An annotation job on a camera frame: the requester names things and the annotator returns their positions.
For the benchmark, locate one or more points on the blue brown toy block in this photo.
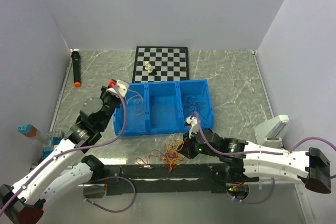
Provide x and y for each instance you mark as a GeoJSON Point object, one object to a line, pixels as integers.
{"type": "Point", "coordinates": [29, 131]}

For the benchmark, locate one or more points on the blue three-compartment plastic bin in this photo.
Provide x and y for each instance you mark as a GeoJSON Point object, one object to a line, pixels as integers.
{"type": "Point", "coordinates": [162, 107]}

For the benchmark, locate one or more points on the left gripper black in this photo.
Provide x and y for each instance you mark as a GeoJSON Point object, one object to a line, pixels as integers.
{"type": "Point", "coordinates": [104, 93]}

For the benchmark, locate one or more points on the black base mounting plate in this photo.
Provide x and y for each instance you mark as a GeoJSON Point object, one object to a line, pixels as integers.
{"type": "Point", "coordinates": [158, 178]}

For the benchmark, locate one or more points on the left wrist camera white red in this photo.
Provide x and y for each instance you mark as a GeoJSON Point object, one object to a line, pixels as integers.
{"type": "Point", "coordinates": [119, 86]}

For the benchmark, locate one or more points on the blue lego brick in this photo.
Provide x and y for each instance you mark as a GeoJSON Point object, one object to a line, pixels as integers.
{"type": "Point", "coordinates": [53, 139]}

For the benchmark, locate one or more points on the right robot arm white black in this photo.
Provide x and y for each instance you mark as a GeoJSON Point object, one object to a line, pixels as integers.
{"type": "Point", "coordinates": [247, 161]}

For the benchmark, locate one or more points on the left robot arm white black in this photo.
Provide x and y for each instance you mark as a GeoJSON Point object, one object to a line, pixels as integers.
{"type": "Point", "coordinates": [67, 166]}

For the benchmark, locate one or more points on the black marker orange cap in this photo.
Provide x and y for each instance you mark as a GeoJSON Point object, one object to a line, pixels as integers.
{"type": "Point", "coordinates": [76, 65]}

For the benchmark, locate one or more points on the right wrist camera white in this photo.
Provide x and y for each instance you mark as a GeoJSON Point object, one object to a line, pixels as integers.
{"type": "Point", "coordinates": [193, 125]}

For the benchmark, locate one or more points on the aluminium frame rail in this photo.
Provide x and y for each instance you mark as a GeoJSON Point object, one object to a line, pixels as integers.
{"type": "Point", "coordinates": [266, 203]}

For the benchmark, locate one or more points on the white grey stand device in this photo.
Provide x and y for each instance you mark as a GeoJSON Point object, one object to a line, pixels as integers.
{"type": "Point", "coordinates": [271, 132]}

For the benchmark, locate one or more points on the cream chess piece front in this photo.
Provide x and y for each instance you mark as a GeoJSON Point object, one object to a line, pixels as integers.
{"type": "Point", "coordinates": [149, 68]}

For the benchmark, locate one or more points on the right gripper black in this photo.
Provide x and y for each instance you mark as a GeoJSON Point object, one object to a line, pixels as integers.
{"type": "Point", "coordinates": [187, 150]}

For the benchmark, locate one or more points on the black white chessboard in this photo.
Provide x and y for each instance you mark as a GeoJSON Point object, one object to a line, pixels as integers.
{"type": "Point", "coordinates": [171, 64]}

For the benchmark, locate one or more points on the black chess piece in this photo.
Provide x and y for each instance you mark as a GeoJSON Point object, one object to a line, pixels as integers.
{"type": "Point", "coordinates": [154, 72]}

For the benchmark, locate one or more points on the cream chess piece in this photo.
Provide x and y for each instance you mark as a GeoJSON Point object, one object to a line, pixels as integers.
{"type": "Point", "coordinates": [147, 64]}
{"type": "Point", "coordinates": [149, 68]}

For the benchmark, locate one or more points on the cream chess piece rear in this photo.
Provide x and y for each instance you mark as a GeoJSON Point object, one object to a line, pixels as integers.
{"type": "Point", "coordinates": [147, 64]}

